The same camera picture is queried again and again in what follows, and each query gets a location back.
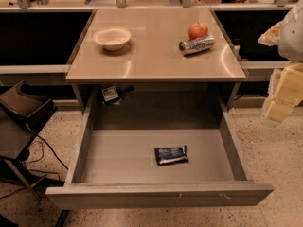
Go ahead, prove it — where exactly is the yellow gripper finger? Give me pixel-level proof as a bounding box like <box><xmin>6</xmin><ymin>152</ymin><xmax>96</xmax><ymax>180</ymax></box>
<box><xmin>262</xmin><ymin>63</ymin><xmax>303</xmax><ymax>124</ymax></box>
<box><xmin>258</xmin><ymin>22</ymin><xmax>282</xmax><ymax>46</ymax></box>

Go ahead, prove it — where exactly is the blue rxbar blueberry wrapper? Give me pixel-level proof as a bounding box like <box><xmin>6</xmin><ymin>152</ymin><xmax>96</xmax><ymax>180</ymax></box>
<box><xmin>154</xmin><ymin>145</ymin><xmax>188</xmax><ymax>166</ymax></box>

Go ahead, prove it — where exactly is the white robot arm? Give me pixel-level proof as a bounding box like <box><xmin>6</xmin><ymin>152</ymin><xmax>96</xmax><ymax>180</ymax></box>
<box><xmin>258</xmin><ymin>0</ymin><xmax>303</xmax><ymax>127</ymax></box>

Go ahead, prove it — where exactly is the grey counter cabinet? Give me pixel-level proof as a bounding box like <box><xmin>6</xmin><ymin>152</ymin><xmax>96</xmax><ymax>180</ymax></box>
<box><xmin>66</xmin><ymin>7</ymin><xmax>246</xmax><ymax>121</ymax></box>

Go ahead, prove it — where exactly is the open grey metal drawer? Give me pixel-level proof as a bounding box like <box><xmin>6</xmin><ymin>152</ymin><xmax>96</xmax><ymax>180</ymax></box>
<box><xmin>46</xmin><ymin>103</ymin><xmax>273</xmax><ymax>209</ymax></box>

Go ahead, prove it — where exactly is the red apple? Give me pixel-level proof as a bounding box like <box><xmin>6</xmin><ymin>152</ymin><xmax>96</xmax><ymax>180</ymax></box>
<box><xmin>188</xmin><ymin>23</ymin><xmax>208</xmax><ymax>40</ymax></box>

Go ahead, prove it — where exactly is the silver soda can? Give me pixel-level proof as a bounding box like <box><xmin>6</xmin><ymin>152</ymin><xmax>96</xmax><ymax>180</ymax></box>
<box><xmin>179</xmin><ymin>35</ymin><xmax>215</xmax><ymax>56</ymax></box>

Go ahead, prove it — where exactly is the white paper bowl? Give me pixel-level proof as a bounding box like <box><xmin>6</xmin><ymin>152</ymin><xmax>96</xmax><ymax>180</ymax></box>
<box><xmin>93</xmin><ymin>27</ymin><xmax>132</xmax><ymax>51</ymax></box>

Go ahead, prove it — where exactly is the small black labelled box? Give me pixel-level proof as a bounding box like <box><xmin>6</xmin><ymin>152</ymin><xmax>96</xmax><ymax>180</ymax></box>
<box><xmin>101</xmin><ymin>86</ymin><xmax>122</xmax><ymax>104</ymax></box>

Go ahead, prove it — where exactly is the black cable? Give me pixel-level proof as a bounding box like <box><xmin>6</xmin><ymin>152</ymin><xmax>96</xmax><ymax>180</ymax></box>
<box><xmin>25</xmin><ymin>123</ymin><xmax>69</xmax><ymax>172</ymax></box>

